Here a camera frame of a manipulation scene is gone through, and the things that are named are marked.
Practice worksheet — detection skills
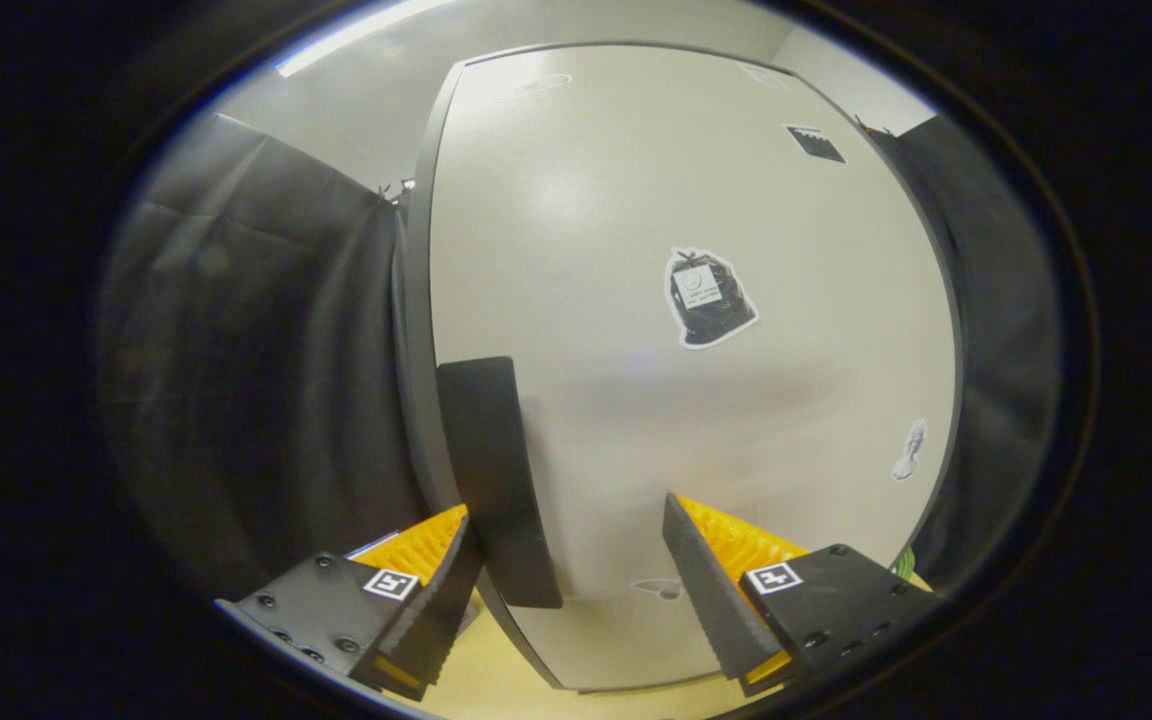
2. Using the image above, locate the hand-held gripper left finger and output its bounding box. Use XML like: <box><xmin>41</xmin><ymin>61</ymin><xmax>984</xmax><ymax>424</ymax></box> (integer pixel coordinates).
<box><xmin>216</xmin><ymin>503</ymin><xmax>485</xmax><ymax>703</ymax></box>

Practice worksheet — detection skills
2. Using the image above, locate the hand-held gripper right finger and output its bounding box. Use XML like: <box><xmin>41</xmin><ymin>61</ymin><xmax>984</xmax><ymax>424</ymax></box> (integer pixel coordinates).
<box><xmin>663</xmin><ymin>492</ymin><xmax>942</xmax><ymax>698</ymax></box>

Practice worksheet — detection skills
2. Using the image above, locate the black cabinet door handle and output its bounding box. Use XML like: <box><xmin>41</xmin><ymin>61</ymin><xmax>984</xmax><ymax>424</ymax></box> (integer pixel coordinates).
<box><xmin>436</xmin><ymin>356</ymin><xmax>564</xmax><ymax>609</ymax></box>

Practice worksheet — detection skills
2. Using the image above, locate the white shoe cabinet door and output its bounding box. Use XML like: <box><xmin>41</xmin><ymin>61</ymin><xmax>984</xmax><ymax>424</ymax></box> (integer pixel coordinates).
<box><xmin>426</xmin><ymin>42</ymin><xmax>962</xmax><ymax>693</ymax></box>

